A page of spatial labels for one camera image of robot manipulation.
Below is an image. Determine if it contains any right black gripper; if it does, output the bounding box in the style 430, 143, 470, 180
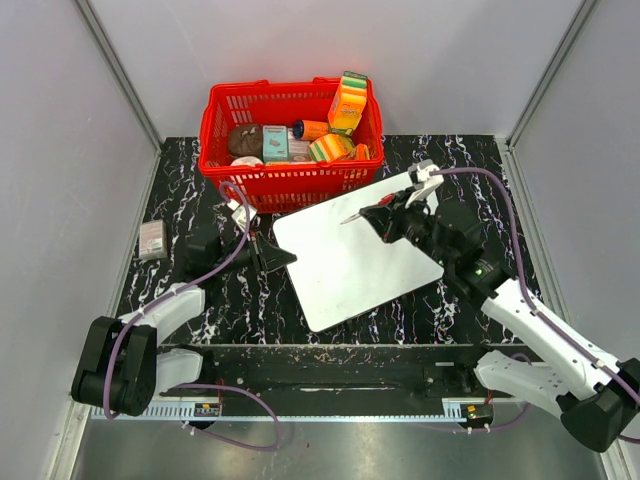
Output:
362, 186, 454, 269

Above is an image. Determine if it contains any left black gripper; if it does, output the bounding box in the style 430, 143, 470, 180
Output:
213, 226, 296, 277

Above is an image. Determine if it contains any red capped whiteboard marker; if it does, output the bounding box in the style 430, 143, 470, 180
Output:
340, 193, 395, 225

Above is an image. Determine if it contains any white whiteboard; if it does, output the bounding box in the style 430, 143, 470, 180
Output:
273, 172, 443, 333

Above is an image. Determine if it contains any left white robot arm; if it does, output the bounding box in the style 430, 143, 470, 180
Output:
71, 232, 297, 416

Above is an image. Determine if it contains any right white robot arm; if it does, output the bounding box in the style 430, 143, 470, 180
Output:
358, 191, 639, 453

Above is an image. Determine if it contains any orange snack packet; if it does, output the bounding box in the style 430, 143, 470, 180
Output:
348, 143, 370, 161

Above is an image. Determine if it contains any yellow green sponge pack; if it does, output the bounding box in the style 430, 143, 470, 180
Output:
309, 133, 354, 163

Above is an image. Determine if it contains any white round lid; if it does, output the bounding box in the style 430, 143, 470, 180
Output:
231, 156, 263, 167

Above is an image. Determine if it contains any red plastic shopping basket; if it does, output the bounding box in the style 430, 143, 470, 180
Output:
198, 77, 385, 213

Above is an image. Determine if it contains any orange blue can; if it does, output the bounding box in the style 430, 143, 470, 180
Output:
292, 120, 330, 142

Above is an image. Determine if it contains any teal small box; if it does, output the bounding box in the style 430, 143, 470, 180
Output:
262, 125, 289, 164

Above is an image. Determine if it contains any orange juice carton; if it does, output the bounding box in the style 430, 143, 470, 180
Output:
328, 71, 368, 136

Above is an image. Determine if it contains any brown chocolate muffin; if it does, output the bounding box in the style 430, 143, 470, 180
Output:
227, 123, 263, 158

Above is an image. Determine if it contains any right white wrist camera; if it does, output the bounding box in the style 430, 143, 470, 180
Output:
405, 159, 444, 209

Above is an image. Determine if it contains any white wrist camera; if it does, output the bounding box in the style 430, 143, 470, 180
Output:
226, 200, 257, 231
405, 159, 444, 209

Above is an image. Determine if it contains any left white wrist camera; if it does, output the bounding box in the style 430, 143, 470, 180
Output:
226, 200, 257, 231

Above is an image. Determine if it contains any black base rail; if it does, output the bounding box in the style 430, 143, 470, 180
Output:
197, 345, 492, 421

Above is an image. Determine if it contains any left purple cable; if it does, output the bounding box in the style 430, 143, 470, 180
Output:
102, 180, 284, 451

